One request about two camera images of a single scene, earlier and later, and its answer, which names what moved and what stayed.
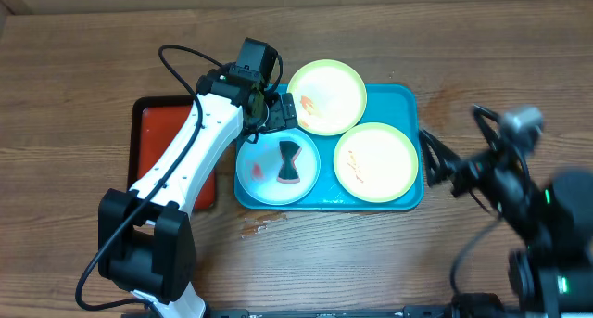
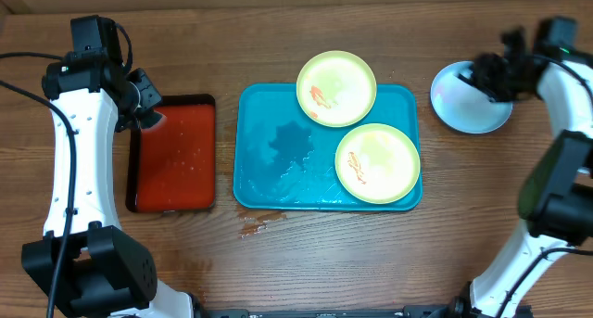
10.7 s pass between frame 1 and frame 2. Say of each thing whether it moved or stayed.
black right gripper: moved
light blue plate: moved
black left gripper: moved
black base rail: stayed
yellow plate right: stayed
